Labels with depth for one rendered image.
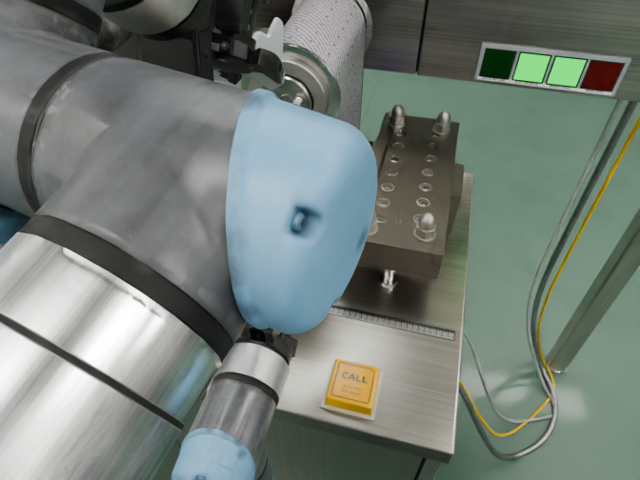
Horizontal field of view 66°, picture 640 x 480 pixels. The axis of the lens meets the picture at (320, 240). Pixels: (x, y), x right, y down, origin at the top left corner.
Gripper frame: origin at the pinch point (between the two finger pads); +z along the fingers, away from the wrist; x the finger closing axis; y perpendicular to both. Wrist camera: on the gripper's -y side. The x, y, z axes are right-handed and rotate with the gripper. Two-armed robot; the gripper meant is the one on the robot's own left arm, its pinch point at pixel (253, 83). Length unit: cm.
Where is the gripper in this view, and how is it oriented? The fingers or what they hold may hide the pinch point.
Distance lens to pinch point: 53.2
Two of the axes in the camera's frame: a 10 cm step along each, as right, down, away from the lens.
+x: -9.7, -1.8, 1.8
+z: 1.9, -0.8, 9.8
